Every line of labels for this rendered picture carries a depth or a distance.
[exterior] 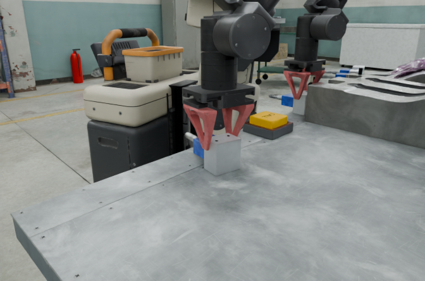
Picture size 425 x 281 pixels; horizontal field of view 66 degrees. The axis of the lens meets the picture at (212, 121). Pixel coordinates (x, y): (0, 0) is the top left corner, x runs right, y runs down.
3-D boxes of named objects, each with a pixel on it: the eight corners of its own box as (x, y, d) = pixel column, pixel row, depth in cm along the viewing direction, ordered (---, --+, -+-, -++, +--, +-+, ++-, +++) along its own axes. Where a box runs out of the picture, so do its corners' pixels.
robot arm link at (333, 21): (333, 11, 87) (315, -13, 83) (369, 9, 77) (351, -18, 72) (307, 47, 86) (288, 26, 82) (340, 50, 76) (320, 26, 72)
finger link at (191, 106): (242, 149, 54) (243, 92, 51) (205, 159, 50) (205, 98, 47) (217, 138, 59) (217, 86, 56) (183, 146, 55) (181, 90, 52)
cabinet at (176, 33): (164, 71, 681) (159, -32, 623) (200, 66, 747) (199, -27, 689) (178, 74, 648) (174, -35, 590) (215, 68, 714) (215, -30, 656)
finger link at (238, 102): (253, 146, 55) (256, 90, 52) (219, 156, 51) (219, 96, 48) (229, 135, 60) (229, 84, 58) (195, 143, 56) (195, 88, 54)
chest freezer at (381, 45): (424, 70, 689) (433, 24, 661) (412, 74, 638) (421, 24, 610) (353, 63, 794) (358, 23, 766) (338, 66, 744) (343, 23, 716)
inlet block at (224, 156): (176, 150, 63) (175, 123, 61) (198, 145, 65) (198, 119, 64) (216, 176, 52) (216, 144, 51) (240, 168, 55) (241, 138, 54)
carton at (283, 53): (260, 58, 895) (261, 43, 883) (274, 57, 936) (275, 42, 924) (274, 60, 864) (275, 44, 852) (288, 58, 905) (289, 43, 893)
